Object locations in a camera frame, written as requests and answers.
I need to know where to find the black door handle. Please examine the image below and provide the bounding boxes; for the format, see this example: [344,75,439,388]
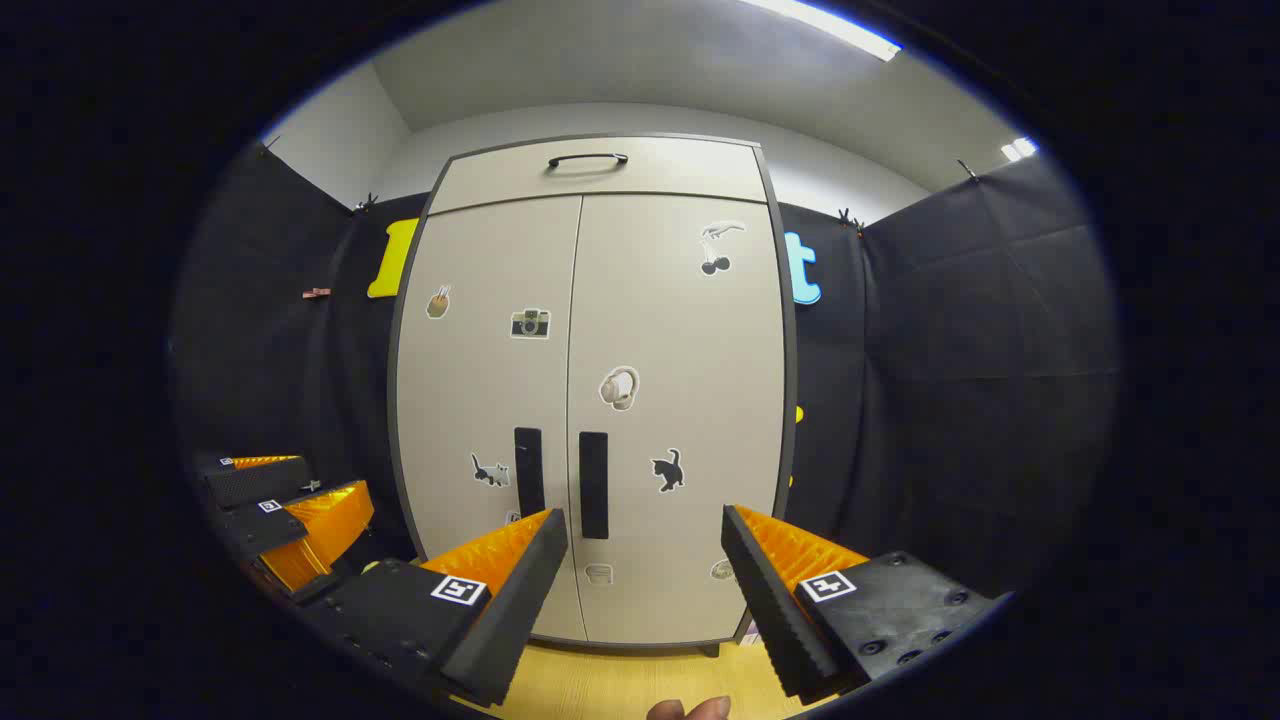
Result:
[579,431,610,541]
[514,427,546,518]

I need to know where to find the beige cabinet door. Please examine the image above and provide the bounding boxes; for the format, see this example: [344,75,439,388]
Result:
[395,195,584,641]
[567,193,791,646]

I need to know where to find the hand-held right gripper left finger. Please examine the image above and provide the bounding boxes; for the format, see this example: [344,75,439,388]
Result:
[300,507,569,709]

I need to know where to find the beige cabinet drawer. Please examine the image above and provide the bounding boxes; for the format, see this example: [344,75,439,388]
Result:
[428,137,769,215]

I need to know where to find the beige double-door shoe cabinet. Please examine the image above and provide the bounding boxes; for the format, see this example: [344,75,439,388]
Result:
[387,132,798,656]

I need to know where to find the long ceiling light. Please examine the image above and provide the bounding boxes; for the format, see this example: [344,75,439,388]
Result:
[740,0,903,63]

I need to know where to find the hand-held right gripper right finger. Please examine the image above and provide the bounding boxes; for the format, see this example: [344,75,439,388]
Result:
[721,504,1013,704]

